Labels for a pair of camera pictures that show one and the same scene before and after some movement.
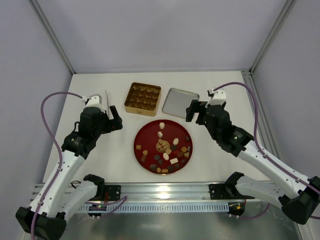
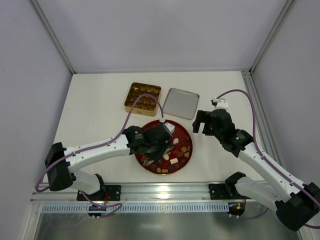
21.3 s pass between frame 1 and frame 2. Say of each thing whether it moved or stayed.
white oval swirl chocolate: stayed
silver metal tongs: moved
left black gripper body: moved
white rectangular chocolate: stayed
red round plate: stayed
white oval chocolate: stayed
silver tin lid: stayed
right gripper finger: moved
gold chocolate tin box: stayed
